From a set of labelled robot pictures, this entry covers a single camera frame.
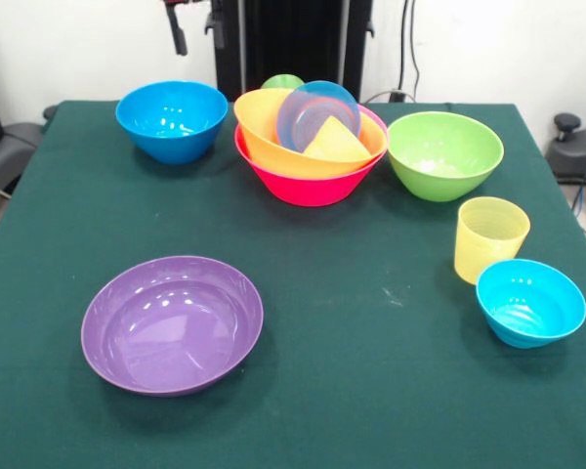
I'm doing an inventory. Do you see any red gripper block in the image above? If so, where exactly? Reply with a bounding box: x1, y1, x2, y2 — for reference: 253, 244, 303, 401
162, 0, 227, 57

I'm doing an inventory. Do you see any large blue plastic bowl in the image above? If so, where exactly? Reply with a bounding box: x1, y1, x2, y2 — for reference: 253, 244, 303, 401
114, 80, 230, 165

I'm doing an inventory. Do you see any large orange plastic bowl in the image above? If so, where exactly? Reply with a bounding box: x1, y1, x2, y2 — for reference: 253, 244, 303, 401
232, 87, 390, 180

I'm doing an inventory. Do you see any translucent blue ribbed bowl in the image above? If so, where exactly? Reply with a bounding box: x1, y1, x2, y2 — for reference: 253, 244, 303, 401
275, 80, 362, 152

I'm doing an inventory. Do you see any yellow-orange plastic cup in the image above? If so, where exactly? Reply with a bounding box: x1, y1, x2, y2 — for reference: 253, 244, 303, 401
302, 116, 344, 161
330, 115, 373, 162

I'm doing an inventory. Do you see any large pink plastic bowl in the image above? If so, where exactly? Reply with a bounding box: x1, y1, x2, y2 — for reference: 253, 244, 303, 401
233, 105, 389, 208

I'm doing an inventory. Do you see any green plastic cup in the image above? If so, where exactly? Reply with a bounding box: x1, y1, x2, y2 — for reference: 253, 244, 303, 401
261, 73, 306, 90

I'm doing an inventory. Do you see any black office chair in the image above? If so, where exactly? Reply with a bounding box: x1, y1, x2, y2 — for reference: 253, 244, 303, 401
0, 105, 60, 199

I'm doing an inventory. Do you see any green plastic bowl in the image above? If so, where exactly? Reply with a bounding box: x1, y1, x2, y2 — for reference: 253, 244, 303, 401
387, 110, 505, 203

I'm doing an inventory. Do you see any dark green tablecloth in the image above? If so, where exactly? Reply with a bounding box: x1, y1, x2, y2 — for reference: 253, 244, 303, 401
0, 100, 586, 469

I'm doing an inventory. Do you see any purple plastic bowl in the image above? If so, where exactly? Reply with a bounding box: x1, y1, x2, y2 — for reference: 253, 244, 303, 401
80, 255, 265, 397

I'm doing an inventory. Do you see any translucent yellow plastic cup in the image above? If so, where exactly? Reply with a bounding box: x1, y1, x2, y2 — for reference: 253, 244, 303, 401
453, 195, 531, 286

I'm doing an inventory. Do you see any black swivel chair base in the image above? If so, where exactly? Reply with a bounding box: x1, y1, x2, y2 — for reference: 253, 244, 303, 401
546, 112, 586, 219

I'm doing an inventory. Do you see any small cyan plastic bowl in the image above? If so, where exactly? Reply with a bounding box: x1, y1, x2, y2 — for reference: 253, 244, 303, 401
475, 258, 586, 350

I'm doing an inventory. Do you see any black hanging cable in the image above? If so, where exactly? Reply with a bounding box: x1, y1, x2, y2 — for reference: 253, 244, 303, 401
363, 0, 422, 104

